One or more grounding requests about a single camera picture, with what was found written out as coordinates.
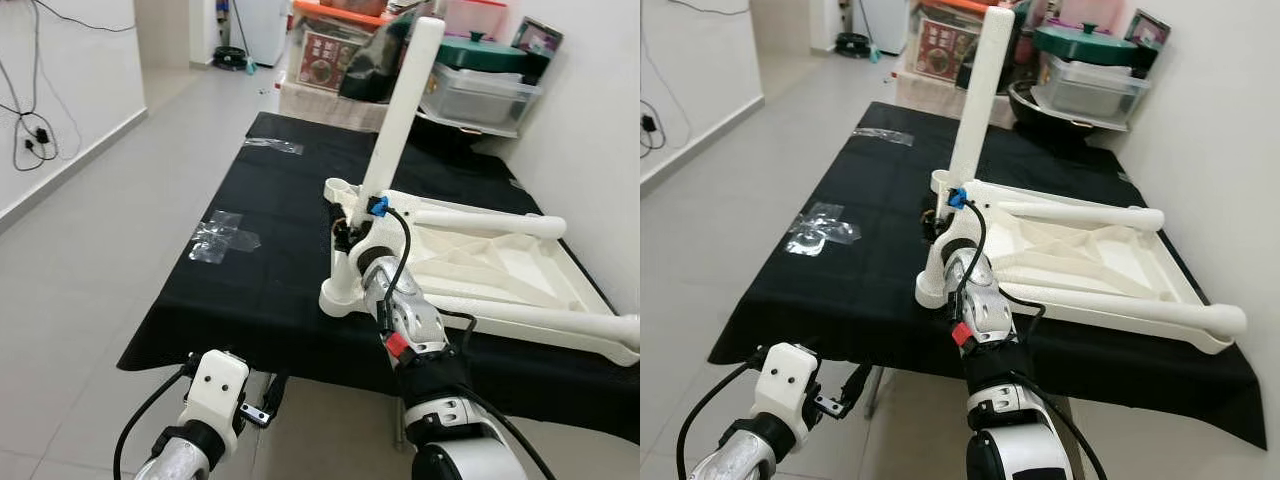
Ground red printed cardboard box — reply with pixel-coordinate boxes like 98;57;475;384
297;28;369;93
912;18;979;83

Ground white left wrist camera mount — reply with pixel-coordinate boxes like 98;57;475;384
182;350;251;436
750;343;821;433

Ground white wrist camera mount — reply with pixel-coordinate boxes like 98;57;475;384
930;180;989;253
340;192;399;263
182;350;251;436
750;343;821;433

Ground white fridge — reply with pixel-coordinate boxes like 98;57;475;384
230;0;291;66
855;0;913;53

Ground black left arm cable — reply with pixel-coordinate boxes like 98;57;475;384
112;365;193;480
676;360;766;480

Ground mop with blue head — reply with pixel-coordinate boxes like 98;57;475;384
855;0;881;63
232;0;257;73

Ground black wall cable with charger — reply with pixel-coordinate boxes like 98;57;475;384
0;0;136;173
640;95;676;161

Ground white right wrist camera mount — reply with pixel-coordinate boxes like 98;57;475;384
340;192;399;263
930;180;989;253

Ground white plastic children table top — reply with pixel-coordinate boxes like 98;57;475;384
915;168;1249;356
320;176;641;367

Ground clear plastic storage bin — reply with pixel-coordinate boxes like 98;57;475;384
1035;55;1151;121
420;62;546;129

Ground purple printed box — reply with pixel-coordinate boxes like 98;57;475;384
512;15;566;81
1125;8;1173;71

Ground black plastic bag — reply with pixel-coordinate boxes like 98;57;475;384
338;12;411;104
955;10;1036;93

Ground clear tape cross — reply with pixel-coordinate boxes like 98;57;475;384
188;210;263;266
785;202;861;258

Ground beige cloth covered shelf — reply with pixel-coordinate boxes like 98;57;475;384
893;72;976;119
278;80;386;131

